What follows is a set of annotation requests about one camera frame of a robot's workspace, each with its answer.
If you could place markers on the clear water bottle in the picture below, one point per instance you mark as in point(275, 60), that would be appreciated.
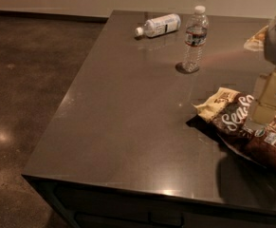
point(195, 39)

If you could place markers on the white lying plastic bottle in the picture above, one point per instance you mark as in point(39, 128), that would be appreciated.
point(159, 26)

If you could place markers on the yellow snack packet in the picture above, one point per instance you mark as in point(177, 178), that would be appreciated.
point(256, 42)

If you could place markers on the brown sea salt snack bag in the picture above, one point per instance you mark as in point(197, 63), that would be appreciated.
point(227, 111)

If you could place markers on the dark cabinet under counter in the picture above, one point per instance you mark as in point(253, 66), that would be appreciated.
point(92, 206)

